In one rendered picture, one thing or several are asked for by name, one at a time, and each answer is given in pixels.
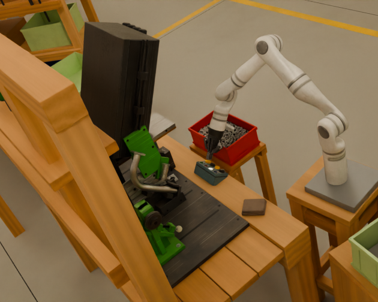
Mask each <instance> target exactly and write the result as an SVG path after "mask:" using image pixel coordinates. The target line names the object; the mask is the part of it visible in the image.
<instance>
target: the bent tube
mask: <svg viewBox="0 0 378 302"><path fill-rule="evenodd" d="M130 152H132V153H134V156H133V160H132V163H131V167H130V178H131V181H132V183H133V185H134V186H135V187H136V188H138V189H140V190H142V191H149V192H164V193H171V194H176V193H177V190H178V189H177V187H172V186H159V185H146V184H143V183H142V182H140V180H139V179H138V177H137V168H138V165H139V161H140V157H141V156H142V155H143V156H145V155H146V154H144V153H142V152H137V151H133V150H131V151H130Z"/></svg>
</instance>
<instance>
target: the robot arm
mask: <svg viewBox="0 0 378 302"><path fill-rule="evenodd" d="M254 48H255V51H256V54H255V55H254V56H253V57H252V58H250V59H249V60H248V61H246V63H244V64H243V65H241V66H240V67H239V68H238V69H237V70H236V71H235V73H234V74H233V75H232V76H231V77H230V78H228V79H227V80H226V81H224V82H222V84H220V85H219V86H218V87H217V88H216V90H215V97H216V99H218V100H219V101H222V103H221V104H219V105H216V106H215V108H214V112H213V115H212V119H211V122H210V124H209V129H208V136H207V137H204V138H203V140H204V144H205V149H207V151H208V152H207V155H206V159H207V160H211V159H212V156H213V154H214V153H218V152H219V151H220V150H221V149H222V148H223V146H222V145H221V138H222V137H223V135H224V130H225V129H226V130H228V131H232V132H233V131H234V127H233V126H231V125H229V124H227V123H226V122H227V117H228V115H229V111H230V109H231V108H232V106H233V104H234V103H235V101H236V98H237V90H238V89H241V88H242V87H243V86H244V85H245V84H246V83H247V82H248V81H249V79H250V78H252V76H254V75H255V73H256V72H257V71H258V70H259V69H260V68H261V67H263V66H264V64H267V65H268V66H269V67H270V68H271V69H272V70H273V71H274V72H275V73H276V75H277V76H278V77H279V78H280V79H281V81H282V82H283V83H284V84H285V85H286V86H287V88H288V89H289V90H290V91H291V93H292V94H293V95H294V97H295V98H297V99H298V100H300V101H303V102H305V103H307V104H310V105H313V106H315V107H317V108H318V109H319V110H320V111H322V112H323V113H324V115H325V117H324V118H323V119H321V120H320V121H318V123H317V133H318V136H319V142H320V145H321V147H322V153H323V162H324V168H325V178H326V181H327V182H328V183H329V184H331V185H342V184H343V183H345V182H346V181H347V178H348V176H347V174H348V170H347V158H346V148H345V142H344V140H343V139H342V138H340V137H338V136H339V135H340V134H342V133H343V132H344V131H345V130H346V129H347V128H348V127H349V124H348V121H347V119H346V118H345V117H344V115H343V114H342V113H341V112H340V111H339V109H337V108H336V107H335V106H334V105H333V104H332V103H331V102H330V101H329V100H328V99H327V98H326V97H325V96H324V94H323V93H321V91H320V90H319V89H318V88H317V87H316V85H315V84H314V83H313V82H312V80H311V79H310V78H309V76H308V75H306V73H305V72H303V70H301V69H300V68H298V67H297V66H296V65H294V64H292V63H291V62H289V61H288V60H287V59H286V58H285V57H284V56H283V55H282V54H281V53H280V52H281V50H282V48H283V41H282V39H281V38H280V37H279V36H278V35H275V34H270V35H264V36H262V37H259V38H258V39H257V40H256V42H255V44H254Z"/></svg>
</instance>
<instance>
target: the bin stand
mask: <svg viewBox="0 0 378 302"><path fill-rule="evenodd" d="M189 147H190V150H191V151H192V152H194V153H195V154H197V155H199V156H200V157H202V158H203V159H205V160H207V159H206V155H207V152H206V151H204V150H202V149H200V148H199V147H197V146H195V145H194V143H193V144H192V145H190V146H189ZM266 153H267V148H266V144H265V143H263V142H260V143H259V146H257V147H256V148H255V149H254V150H252V151H251V152H250V153H249V154H247V155H246V156H245V157H243V158H242V159H241V160H240V161H238V162H237V163H236V164H235V165H233V166H232V167H231V166H229V165H228V164H226V163H224V162H223V161H221V160H219V159H217V158H216V157H214V156H212V159H211V160H210V161H211V163H214V164H215V165H216V166H219V167H220V168H221V169H224V170H225V172H227V173H228V175H229V176H231V177H233V178H234V179H236V180H237V181H239V182H240V183H242V184H243V185H245V183H244V178H243V175H242V171H241V166H242V165H244V164H245V163H246V162H247V161H249V160H250V159H251V158H252V157H254V159H255V163H256V167H257V172H258V175H259V180H260V185H261V188H262V193H263V197H264V198H265V199H267V200H268V201H270V202H271V203H273V204H274V205H276V206H277V200H276V197H275V192H274V187H273V183H272V178H271V172H270V169H269V164H268V159H267V155H266Z"/></svg>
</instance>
